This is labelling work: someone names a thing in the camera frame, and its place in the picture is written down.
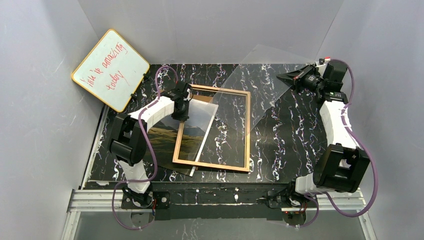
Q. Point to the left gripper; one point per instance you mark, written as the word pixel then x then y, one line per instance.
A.
pixel 180 110

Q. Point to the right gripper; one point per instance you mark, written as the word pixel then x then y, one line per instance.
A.
pixel 303 76

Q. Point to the wooden picture frame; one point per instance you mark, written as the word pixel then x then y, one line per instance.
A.
pixel 212 165

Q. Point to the landscape photo print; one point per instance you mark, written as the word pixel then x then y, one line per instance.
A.
pixel 163 136

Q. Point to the clear acrylic sheet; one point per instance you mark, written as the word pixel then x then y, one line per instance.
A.
pixel 253 88

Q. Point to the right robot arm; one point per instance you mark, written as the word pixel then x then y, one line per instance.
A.
pixel 343 164

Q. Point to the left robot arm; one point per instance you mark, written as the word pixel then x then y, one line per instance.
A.
pixel 129 143

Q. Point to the brown backing board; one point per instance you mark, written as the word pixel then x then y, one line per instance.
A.
pixel 202 98

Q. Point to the white board yellow rim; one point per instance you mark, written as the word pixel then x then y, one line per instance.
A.
pixel 112 71

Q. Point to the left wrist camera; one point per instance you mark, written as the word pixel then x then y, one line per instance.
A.
pixel 188 95

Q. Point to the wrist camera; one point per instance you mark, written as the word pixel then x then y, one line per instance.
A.
pixel 188 95
pixel 321 64

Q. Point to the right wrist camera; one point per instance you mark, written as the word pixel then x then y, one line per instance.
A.
pixel 321 64

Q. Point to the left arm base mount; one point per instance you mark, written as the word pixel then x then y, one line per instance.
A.
pixel 142 200

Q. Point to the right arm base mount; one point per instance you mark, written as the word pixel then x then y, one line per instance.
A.
pixel 277 199

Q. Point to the aluminium rail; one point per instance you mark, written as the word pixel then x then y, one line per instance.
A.
pixel 194 213

